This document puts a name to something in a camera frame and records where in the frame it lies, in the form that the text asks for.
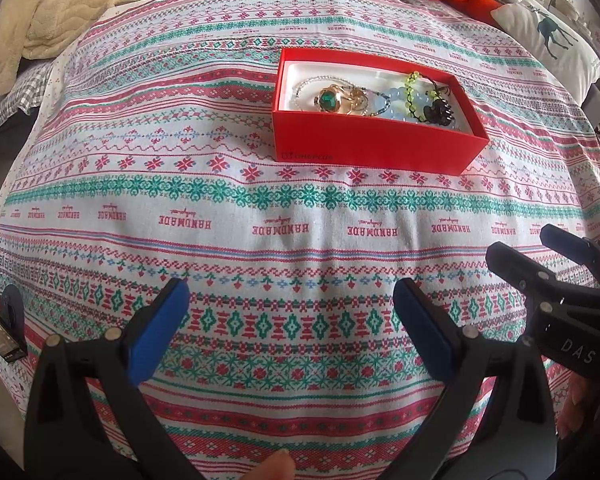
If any light blue bead bracelet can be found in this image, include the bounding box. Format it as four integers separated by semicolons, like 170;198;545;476
372;87;426;123

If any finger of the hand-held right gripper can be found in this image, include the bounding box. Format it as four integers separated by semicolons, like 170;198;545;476
540;224;600;289
486;242;582;307

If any person's right hand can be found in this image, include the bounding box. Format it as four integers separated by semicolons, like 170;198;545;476
557;372;600;441

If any person's left hand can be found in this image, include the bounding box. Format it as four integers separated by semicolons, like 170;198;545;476
242;449;297;480

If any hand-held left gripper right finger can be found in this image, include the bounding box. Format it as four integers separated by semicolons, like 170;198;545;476
393;279;559;480

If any dark green beaded necklace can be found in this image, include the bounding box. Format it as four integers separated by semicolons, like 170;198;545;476
365;91;396;117

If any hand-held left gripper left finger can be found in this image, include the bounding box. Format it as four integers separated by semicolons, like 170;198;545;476
24;279;201;480

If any lime green bead bracelet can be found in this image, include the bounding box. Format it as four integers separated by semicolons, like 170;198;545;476
402;71;443;123

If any red green patterned blanket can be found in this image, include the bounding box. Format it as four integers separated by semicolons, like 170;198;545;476
0;0;600;480

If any black beaded bracelet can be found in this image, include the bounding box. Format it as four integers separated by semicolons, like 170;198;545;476
422;100;456;127

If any white deer print pillow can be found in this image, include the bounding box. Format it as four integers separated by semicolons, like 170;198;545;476
491;2;600;106

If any red jewelry box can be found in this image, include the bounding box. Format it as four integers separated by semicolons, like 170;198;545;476
271;47;491;177

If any small gold ring charm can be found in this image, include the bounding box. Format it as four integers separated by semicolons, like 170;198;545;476
340;87;373;117

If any beige fleece blanket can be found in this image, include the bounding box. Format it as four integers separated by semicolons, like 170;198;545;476
0;0;160;97

